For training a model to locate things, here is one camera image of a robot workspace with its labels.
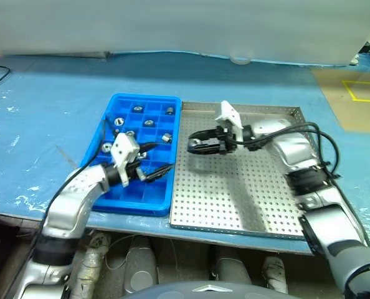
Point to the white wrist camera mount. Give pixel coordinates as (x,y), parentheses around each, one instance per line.
(230,113)
(122,152)

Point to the blue compartment tray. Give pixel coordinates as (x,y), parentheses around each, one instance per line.
(154,199)

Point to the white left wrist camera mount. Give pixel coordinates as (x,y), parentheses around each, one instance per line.
(122,152)

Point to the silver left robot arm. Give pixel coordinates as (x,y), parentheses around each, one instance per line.
(69,199)

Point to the white round base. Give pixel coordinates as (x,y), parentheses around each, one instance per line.
(235,59)

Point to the white backdrop panel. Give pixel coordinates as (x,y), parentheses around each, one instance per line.
(141,25)

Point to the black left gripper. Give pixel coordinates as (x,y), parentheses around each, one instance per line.
(133,170)

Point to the grey robot torso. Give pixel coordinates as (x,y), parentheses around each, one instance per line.
(203,291)

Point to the perforated metal tray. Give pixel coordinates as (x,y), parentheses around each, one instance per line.
(219,193)

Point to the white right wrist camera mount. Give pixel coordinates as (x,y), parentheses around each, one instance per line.
(230,113)

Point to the white wrapped leg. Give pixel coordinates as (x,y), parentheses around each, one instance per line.
(275,274)
(90,264)

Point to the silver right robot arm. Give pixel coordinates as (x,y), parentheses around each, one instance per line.
(294,146)

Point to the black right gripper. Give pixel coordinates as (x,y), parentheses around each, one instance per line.
(227,141)

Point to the grey rounded housing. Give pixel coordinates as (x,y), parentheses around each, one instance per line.
(231,264)
(139,268)

